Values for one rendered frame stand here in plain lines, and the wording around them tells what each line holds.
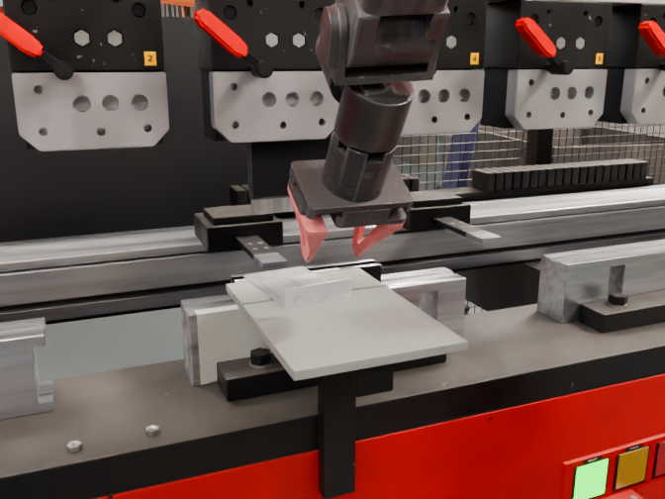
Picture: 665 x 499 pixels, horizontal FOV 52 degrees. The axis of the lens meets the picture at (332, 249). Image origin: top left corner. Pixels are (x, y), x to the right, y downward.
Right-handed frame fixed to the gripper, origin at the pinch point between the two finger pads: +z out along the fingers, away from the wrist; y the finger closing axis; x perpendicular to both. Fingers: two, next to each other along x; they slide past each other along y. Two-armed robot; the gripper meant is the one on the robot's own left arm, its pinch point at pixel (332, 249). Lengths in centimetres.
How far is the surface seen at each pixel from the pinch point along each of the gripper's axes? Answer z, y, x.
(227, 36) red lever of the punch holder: -11.9, 7.5, -20.2
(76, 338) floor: 229, 27, -162
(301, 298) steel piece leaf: 9.6, 1.1, -1.7
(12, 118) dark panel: 29, 32, -63
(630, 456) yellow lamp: 16.0, -32.9, 22.1
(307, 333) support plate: 6.2, 3.2, 5.4
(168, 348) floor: 214, -12, -139
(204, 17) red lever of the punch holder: -13.4, 9.8, -21.2
